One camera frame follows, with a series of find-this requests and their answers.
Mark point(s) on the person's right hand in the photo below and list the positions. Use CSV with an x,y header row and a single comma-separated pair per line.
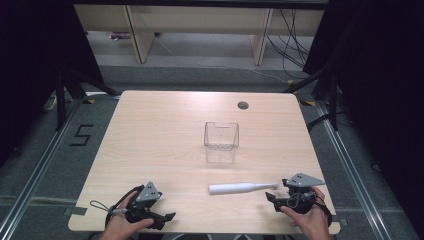
x,y
313,223

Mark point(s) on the light wooden shelf unit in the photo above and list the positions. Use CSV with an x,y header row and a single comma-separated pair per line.
x,y
140,33

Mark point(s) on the grey floor tape piece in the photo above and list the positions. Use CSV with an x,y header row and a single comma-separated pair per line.
x,y
76,211
341,221

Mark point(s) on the black curtain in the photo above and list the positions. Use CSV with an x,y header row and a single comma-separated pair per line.
x,y
30,66
383,83

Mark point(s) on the metal floor rail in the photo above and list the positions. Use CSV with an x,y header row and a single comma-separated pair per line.
x,y
36,166
353,173

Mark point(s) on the black metal stand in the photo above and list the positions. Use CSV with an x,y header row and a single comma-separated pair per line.
x,y
60,100
333,100

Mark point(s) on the person's left hand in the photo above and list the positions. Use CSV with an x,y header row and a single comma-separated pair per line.
x,y
118,225

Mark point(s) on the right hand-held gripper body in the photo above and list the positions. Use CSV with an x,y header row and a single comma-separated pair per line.
x,y
300,196

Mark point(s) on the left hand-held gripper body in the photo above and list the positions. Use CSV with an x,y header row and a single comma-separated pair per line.
x,y
146,193

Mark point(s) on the purple item on floor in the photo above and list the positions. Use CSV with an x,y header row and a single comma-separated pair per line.
x,y
119,35

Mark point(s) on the yellow black floor tape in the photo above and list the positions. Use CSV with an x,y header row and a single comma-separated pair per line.
x,y
88,101
308,103

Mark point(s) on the clear plastic container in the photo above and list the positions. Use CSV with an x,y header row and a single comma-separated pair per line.
x,y
221,143

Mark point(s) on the white electric toothbrush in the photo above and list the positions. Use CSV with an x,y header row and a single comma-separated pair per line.
x,y
233,188

